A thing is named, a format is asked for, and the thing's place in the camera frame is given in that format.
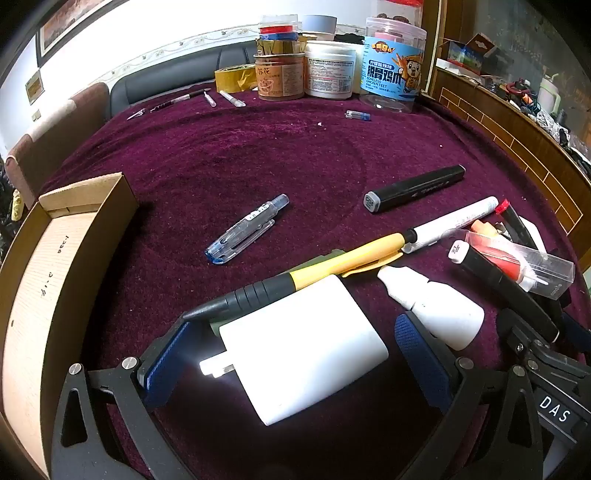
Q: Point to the white charger adapter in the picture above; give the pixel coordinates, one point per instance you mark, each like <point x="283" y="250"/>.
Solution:
<point x="304" y="350"/>

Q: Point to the black marker with grey cap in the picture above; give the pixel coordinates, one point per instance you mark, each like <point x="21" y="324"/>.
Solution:
<point x="415" y="188"/>

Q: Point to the cardboard box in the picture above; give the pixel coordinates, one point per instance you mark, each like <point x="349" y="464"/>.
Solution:
<point x="41" y="295"/>

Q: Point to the framed wall picture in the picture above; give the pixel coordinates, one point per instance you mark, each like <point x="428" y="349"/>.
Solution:
<point x="78" y="21"/>

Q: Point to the orange highlighter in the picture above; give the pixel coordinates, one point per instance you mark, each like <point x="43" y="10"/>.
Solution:
<point x="485" y="228"/>

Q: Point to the yellow tape roll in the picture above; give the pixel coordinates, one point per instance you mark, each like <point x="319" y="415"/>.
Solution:
<point x="233" y="78"/>

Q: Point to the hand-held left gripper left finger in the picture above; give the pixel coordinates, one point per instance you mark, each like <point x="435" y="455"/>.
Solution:
<point x="162" y="369"/>

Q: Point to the white kettle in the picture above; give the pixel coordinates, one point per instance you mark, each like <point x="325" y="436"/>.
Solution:
<point x="549" y="94"/>

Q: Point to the black marker with red cap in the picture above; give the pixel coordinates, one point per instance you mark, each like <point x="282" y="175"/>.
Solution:
<point x="517" y="224"/>

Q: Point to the white marker pen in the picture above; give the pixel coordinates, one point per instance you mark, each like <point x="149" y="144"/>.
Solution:
<point x="452" y="221"/>

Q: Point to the yellow and black pen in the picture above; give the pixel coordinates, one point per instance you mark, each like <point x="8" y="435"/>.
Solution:
<point x="351" y="258"/>

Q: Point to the black marker with white cap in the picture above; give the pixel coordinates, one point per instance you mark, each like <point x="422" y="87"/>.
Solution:
<point x="494" y="281"/>

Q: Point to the olive green object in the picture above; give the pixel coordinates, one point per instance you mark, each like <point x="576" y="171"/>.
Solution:
<point x="318" y="261"/>

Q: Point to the small metal tweezers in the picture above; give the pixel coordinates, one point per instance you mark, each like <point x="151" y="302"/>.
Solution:
<point x="137" y="115"/>

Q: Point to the small white pen part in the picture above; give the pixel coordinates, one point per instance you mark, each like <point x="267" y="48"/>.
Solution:
<point x="209" y="99"/>
<point x="232" y="98"/>

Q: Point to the white jar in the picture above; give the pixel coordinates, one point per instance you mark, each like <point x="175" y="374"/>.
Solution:
<point x="330" y="69"/>

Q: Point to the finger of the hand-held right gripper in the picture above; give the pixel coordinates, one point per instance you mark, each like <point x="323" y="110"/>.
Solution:
<point x="578" y="325"/>
<point x="531" y="353"/>

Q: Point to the red and blue tape rolls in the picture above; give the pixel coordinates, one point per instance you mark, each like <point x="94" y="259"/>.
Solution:
<point x="277" y="30"/>

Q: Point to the thin black pen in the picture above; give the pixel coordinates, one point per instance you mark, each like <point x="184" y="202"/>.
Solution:
<point x="180" y="99"/>

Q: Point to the wooden cabinet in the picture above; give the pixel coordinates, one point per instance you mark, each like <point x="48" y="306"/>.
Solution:
<point x="508" y="134"/>

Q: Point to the small blue clear cap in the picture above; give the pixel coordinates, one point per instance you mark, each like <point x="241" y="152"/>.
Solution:
<point x="358" y="116"/>

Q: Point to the small white bottle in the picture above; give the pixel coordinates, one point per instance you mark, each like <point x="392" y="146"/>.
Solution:
<point x="438" y="309"/>

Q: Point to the clear jar with blue label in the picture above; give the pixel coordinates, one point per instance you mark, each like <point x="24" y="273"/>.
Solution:
<point x="392" y="74"/>

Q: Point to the maroon tablecloth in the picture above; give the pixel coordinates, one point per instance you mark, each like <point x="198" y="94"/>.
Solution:
<point x="258" y="157"/>

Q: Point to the clear blue pen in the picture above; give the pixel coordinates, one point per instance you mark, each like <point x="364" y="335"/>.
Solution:
<point x="244" y="230"/>

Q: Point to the clear plastic case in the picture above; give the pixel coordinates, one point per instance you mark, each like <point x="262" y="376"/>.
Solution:
<point x="540" y="263"/>

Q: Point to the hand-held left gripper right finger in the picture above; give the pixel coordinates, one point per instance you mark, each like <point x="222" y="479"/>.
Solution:
<point x="421" y="357"/>

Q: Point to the black leather sofa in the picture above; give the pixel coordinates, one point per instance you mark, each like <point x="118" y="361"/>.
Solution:
<point x="152" y="78"/>

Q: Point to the brown jar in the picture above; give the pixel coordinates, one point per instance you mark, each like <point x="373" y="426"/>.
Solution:
<point x="279" y="76"/>

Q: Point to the brown chair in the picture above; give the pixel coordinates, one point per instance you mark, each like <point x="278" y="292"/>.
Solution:
<point x="60" y="134"/>

